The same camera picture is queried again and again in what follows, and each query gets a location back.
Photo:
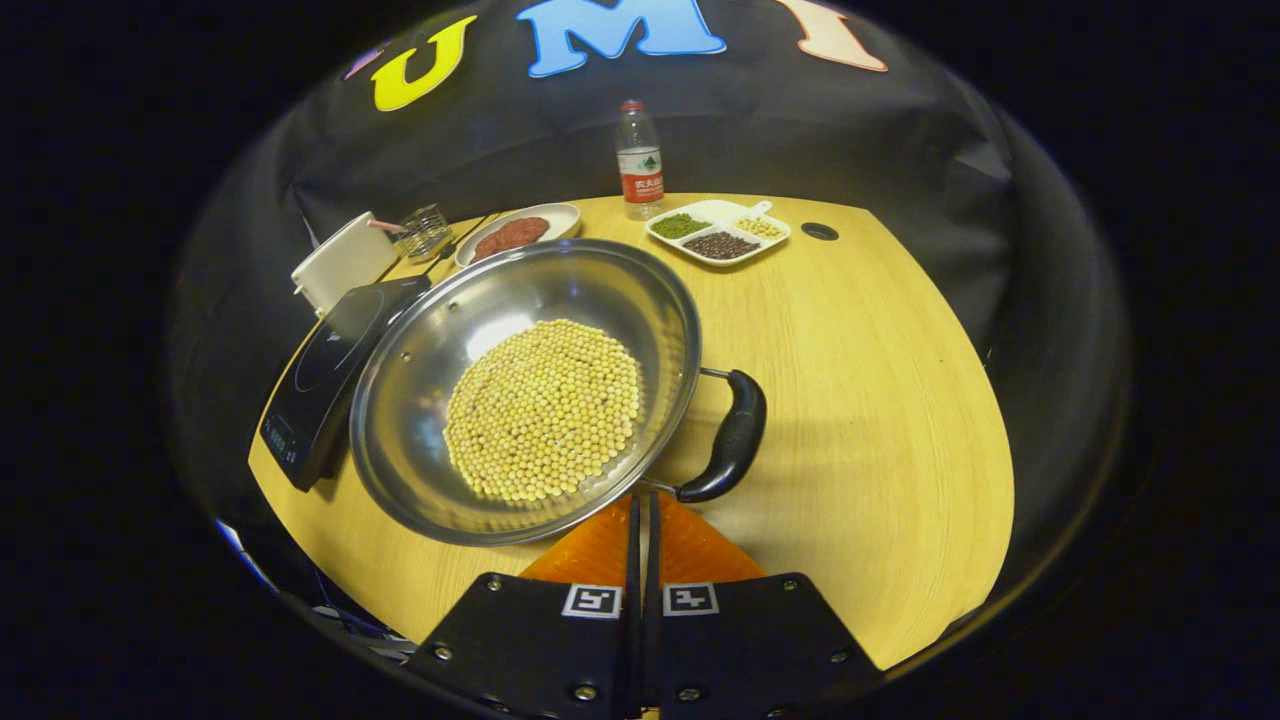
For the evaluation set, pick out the white divided dish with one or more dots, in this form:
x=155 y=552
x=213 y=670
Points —
x=720 y=208

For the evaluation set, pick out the white round plate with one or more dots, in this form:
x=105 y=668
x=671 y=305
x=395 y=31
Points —
x=565 y=218

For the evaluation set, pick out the black induction cooktop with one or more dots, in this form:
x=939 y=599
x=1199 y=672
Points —
x=320 y=390

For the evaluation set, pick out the stainless steel pot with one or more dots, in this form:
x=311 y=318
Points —
x=430 y=370

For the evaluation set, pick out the pile of red beans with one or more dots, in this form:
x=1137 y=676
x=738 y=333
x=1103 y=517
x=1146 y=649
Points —
x=512 y=238

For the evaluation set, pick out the black backdrop cloth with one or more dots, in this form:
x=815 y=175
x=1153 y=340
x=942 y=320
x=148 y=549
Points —
x=900 y=150

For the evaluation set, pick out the pile of soybeans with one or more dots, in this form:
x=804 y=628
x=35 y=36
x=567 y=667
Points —
x=545 y=410

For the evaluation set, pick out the pile of green mung beans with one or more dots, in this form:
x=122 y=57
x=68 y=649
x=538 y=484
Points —
x=681 y=226

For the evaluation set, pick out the pink utensil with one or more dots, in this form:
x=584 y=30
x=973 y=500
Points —
x=385 y=227

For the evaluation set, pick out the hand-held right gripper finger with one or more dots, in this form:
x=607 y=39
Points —
x=634 y=600
x=652 y=600

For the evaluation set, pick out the white toaster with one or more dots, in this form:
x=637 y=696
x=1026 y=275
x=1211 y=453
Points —
x=345 y=265

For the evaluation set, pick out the clear water bottle red label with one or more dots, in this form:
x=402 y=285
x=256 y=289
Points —
x=641 y=170

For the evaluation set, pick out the small pile of yellow beans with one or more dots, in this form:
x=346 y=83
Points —
x=760 y=228

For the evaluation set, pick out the pile of dark beans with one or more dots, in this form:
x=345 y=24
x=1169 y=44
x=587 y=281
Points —
x=721 y=246

